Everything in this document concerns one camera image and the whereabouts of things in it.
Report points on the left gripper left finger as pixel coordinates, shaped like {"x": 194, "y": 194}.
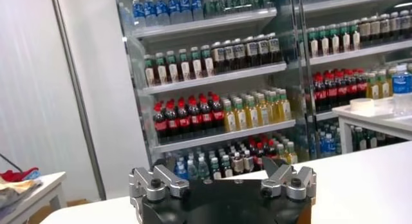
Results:
{"x": 161, "y": 180}

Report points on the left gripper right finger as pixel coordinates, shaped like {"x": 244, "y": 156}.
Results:
{"x": 289, "y": 181}

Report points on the white clothes side table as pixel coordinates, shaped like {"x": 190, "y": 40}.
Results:
{"x": 48, "y": 186}

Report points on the red cap cola bottle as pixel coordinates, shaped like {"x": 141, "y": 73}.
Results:
{"x": 258, "y": 154}
{"x": 361, "y": 87}
{"x": 351, "y": 88}
{"x": 331, "y": 92}
{"x": 184, "y": 120}
{"x": 218, "y": 115}
{"x": 206, "y": 116}
{"x": 160, "y": 125}
{"x": 319, "y": 95}
{"x": 172, "y": 123}
{"x": 271, "y": 149}
{"x": 195, "y": 118}
{"x": 341, "y": 90}

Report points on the dark drink bottle white label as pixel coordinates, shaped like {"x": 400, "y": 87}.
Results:
{"x": 238, "y": 165}
{"x": 227, "y": 169}
{"x": 248, "y": 163}

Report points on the white tape roll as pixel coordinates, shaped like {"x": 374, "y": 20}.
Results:
{"x": 362, "y": 106}

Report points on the dark tea bottle green cap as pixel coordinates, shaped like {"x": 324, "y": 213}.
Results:
{"x": 345, "y": 41}
{"x": 323, "y": 45}
{"x": 173, "y": 70}
{"x": 185, "y": 69}
{"x": 313, "y": 46}
{"x": 161, "y": 72}
{"x": 334, "y": 43}
{"x": 208, "y": 66}
{"x": 150, "y": 74}
{"x": 196, "y": 67}
{"x": 355, "y": 39}

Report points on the light blue cloth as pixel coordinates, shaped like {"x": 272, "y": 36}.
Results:
{"x": 36, "y": 174}

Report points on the dark drink bottle navy label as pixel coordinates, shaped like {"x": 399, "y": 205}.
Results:
{"x": 263, "y": 48}
{"x": 274, "y": 46}
{"x": 218, "y": 56}
{"x": 229, "y": 54}
{"x": 239, "y": 51}
{"x": 251, "y": 50}

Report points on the beige cloth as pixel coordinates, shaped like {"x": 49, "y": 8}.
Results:
{"x": 19, "y": 186}

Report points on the red cloth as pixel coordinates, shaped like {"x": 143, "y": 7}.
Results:
{"x": 16, "y": 175}

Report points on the large water bottle blue label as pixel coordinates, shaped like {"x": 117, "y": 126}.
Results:
{"x": 402, "y": 87}

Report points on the grey cloth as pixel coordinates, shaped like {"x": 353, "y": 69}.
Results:
{"x": 13, "y": 199}

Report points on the brown drink bottle beige label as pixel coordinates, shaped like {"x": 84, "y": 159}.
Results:
{"x": 375, "y": 30}
{"x": 385, "y": 28}
{"x": 395, "y": 26}
{"x": 405, "y": 24}
{"x": 364, "y": 32}

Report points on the grey wall post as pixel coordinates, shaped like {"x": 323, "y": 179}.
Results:
{"x": 76, "y": 83}

